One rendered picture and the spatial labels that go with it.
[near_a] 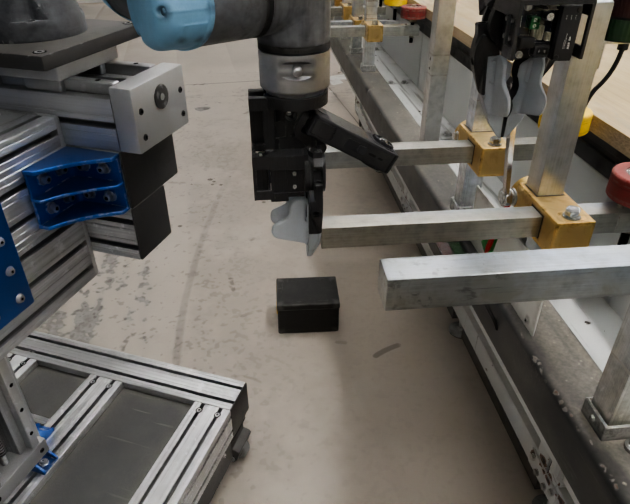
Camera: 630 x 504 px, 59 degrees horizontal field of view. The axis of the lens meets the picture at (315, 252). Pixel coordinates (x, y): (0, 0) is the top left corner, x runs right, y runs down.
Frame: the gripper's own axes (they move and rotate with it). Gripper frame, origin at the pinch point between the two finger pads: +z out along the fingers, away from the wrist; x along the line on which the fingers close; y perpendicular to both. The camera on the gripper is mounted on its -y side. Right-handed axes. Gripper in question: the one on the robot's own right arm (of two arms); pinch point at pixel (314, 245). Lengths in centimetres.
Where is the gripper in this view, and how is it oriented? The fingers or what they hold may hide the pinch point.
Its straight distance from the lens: 70.7
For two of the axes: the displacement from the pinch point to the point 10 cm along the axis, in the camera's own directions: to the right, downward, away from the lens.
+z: 0.0, 8.4, 5.4
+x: 1.0, 5.4, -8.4
